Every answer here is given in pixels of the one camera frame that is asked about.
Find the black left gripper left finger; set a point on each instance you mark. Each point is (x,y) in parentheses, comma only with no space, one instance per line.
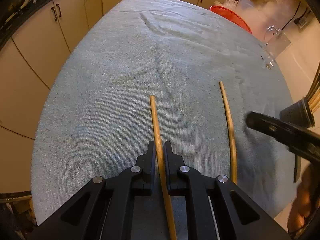
(146,178)

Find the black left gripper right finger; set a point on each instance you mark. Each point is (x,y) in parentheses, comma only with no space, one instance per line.
(172,164)

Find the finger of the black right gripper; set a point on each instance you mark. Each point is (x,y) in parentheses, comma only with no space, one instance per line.
(301,142)

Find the light bamboo chopstick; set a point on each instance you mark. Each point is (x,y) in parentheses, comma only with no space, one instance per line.
(231,136)

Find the dark brown wooden chopstick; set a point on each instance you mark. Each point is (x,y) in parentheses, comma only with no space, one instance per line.
(161,168)

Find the beige lower kitchen cabinets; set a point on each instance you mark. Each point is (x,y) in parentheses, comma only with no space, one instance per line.
(35,43)

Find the right human hand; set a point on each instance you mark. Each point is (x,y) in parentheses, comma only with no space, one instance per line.
(301,206)

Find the dark perforated chopstick holder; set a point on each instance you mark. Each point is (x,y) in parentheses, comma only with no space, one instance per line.
(298,114)

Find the light blue table cloth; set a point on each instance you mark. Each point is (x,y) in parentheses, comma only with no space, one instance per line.
(97,121)

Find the clear glass pitcher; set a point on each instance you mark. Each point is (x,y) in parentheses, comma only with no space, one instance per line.
(274,46)

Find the red plastic basin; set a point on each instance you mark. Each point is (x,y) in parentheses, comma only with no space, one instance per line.
(231,16)

